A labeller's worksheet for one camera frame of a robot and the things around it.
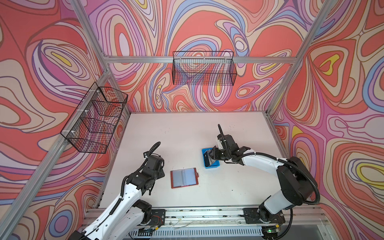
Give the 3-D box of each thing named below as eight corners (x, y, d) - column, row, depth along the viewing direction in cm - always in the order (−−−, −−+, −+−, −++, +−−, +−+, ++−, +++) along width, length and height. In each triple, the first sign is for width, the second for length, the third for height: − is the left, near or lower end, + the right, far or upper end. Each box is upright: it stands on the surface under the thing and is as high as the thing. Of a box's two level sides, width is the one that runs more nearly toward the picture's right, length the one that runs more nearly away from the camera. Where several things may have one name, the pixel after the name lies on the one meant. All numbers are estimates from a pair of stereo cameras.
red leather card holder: (171, 188, 85) (170, 187, 83) (170, 172, 91) (170, 170, 90) (199, 184, 86) (199, 183, 85) (197, 168, 93) (197, 167, 91)
